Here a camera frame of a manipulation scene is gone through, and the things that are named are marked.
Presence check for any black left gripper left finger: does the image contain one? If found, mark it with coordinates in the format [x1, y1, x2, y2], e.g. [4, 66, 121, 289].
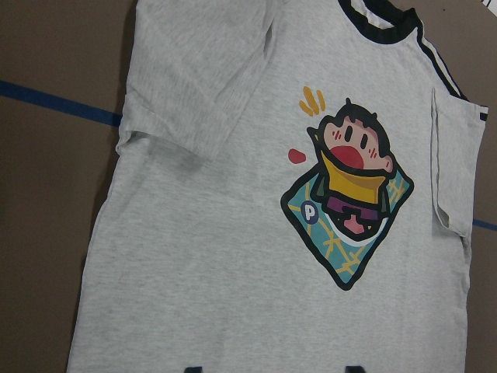
[184, 366, 203, 373]

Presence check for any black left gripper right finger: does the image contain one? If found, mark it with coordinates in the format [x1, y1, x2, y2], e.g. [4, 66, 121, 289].
[345, 365, 366, 373]

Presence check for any grey cartoon print t-shirt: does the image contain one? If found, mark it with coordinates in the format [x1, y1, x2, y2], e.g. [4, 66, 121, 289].
[68, 1, 488, 372]

